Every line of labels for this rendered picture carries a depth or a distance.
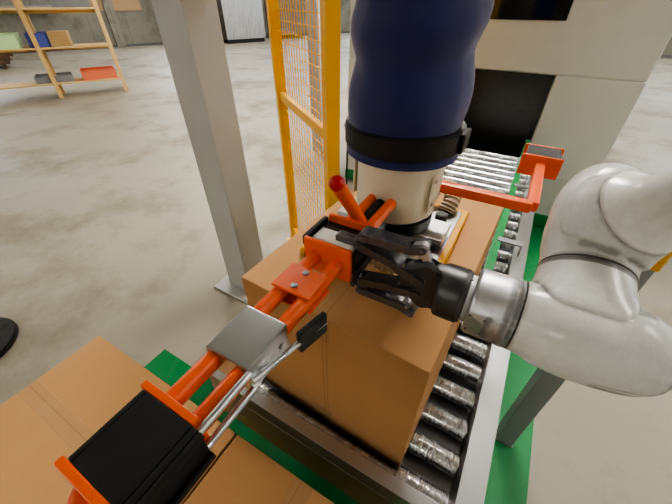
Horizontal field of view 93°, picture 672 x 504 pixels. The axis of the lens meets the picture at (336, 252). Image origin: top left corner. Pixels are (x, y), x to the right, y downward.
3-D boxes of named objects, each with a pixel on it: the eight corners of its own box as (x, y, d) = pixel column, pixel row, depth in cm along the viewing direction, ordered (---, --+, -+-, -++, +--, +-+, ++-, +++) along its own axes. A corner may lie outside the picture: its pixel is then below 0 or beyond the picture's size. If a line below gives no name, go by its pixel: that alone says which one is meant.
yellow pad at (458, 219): (429, 207, 87) (433, 191, 84) (467, 217, 83) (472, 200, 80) (378, 283, 64) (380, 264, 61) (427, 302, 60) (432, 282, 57)
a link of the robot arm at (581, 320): (495, 361, 43) (520, 277, 48) (638, 419, 37) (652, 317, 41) (514, 344, 34) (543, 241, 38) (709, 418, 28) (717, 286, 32)
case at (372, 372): (367, 264, 130) (375, 171, 105) (468, 304, 113) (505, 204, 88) (266, 381, 90) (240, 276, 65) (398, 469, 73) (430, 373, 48)
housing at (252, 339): (251, 325, 43) (245, 302, 40) (292, 347, 40) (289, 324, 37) (211, 366, 38) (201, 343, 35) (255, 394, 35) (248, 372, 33)
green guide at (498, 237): (521, 151, 226) (526, 138, 221) (538, 153, 222) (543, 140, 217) (475, 291, 117) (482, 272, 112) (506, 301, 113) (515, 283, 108)
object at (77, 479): (163, 403, 34) (146, 378, 31) (213, 440, 31) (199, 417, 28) (82, 484, 29) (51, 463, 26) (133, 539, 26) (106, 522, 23)
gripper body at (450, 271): (469, 292, 38) (395, 267, 41) (454, 338, 43) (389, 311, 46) (482, 257, 43) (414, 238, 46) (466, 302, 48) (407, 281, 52)
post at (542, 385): (496, 424, 134) (634, 222, 72) (514, 432, 131) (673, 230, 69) (493, 439, 129) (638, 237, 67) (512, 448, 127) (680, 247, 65)
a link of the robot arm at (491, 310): (497, 362, 40) (449, 343, 43) (507, 314, 46) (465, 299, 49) (523, 314, 35) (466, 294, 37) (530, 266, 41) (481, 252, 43)
